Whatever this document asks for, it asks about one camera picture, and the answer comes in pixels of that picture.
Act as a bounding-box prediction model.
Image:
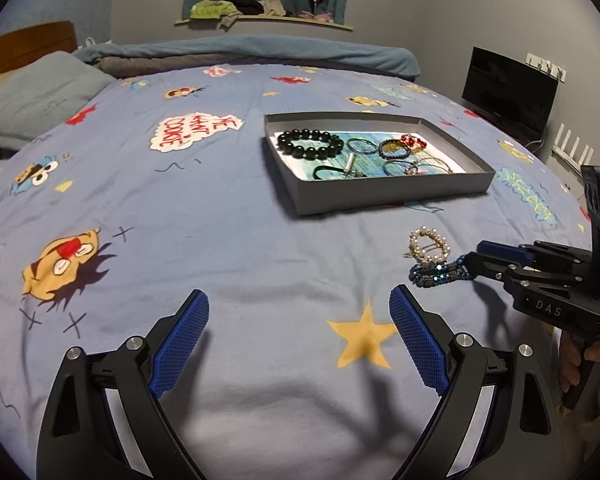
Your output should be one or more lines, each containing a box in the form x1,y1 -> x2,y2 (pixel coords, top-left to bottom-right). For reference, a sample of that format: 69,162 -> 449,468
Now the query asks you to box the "grey shallow cardboard tray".
264,112 -> 495,216

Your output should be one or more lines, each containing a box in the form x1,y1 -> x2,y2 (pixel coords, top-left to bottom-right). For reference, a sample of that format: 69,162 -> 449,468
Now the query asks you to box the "wooden window sill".
173,14 -> 354,32

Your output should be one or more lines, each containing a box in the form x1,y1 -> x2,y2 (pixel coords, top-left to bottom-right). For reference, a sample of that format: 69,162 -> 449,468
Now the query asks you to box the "thin dark blue bangle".
346,138 -> 378,155

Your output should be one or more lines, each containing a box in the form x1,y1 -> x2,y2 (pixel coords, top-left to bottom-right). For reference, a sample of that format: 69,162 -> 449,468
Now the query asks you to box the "black bead bracelet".
275,128 -> 346,162

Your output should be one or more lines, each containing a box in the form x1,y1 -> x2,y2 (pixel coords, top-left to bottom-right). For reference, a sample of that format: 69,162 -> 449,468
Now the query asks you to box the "dark blue bead bracelet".
378,138 -> 413,161

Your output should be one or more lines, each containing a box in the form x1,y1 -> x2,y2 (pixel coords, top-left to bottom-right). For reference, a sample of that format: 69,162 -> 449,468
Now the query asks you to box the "wooden headboard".
0,21 -> 78,75

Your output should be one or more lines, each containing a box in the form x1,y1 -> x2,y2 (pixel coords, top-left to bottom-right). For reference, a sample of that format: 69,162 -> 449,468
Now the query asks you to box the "silver bangle with charm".
404,157 -> 453,176

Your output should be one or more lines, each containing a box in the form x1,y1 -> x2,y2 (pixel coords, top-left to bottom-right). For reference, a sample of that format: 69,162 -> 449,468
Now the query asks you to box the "black television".
462,47 -> 558,143

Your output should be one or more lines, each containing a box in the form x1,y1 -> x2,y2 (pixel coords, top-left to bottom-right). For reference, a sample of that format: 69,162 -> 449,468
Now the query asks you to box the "red bead gold tassel jewelry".
400,134 -> 427,154

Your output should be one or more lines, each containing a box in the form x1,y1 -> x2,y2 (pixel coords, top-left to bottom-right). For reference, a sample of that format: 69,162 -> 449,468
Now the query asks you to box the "beige cloth on sill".
259,0 -> 287,18

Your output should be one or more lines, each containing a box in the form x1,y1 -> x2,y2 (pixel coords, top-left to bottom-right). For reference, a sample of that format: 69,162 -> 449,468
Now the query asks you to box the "blue crystal bead bracelet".
408,253 -> 474,288

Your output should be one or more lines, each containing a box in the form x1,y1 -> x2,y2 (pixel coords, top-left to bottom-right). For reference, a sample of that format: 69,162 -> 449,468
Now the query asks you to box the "pearl bead bracelet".
407,225 -> 452,264

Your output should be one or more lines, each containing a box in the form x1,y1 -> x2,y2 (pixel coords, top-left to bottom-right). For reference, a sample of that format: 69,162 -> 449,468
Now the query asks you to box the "blue folded duvet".
73,34 -> 420,80

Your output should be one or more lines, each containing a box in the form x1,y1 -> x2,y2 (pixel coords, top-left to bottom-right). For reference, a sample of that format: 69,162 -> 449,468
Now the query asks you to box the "person's right hand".
558,330 -> 600,414

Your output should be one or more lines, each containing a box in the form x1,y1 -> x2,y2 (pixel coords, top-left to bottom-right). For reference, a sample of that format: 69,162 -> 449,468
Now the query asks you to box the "white wifi router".
552,124 -> 595,169

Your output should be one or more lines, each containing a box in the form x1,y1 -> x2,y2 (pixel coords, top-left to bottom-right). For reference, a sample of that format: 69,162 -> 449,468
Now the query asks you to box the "pink cloth on sill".
297,11 -> 335,24

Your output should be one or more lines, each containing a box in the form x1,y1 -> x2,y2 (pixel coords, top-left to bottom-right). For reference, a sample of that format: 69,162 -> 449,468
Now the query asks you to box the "black hair tie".
311,164 -> 354,181

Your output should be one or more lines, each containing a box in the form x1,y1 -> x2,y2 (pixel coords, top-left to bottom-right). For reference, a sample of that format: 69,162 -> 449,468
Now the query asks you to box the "printed blue paper sheet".
275,129 -> 465,181

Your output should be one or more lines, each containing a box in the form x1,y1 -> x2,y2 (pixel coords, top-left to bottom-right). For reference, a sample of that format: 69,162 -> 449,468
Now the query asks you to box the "white wall power strip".
526,53 -> 567,82

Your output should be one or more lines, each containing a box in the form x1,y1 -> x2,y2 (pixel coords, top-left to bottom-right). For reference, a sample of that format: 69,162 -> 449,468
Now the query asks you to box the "grey blue pillow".
0,51 -> 116,151

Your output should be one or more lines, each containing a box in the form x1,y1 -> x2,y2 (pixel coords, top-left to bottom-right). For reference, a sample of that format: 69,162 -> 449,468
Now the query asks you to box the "green cloth on sill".
189,0 -> 239,20

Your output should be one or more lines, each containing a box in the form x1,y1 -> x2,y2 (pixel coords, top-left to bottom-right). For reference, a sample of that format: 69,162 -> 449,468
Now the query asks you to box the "black cloth on sill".
228,0 -> 264,16

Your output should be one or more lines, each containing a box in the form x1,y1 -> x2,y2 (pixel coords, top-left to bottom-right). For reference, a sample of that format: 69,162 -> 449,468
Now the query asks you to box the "blue cartoon bed sheet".
0,65 -> 591,479

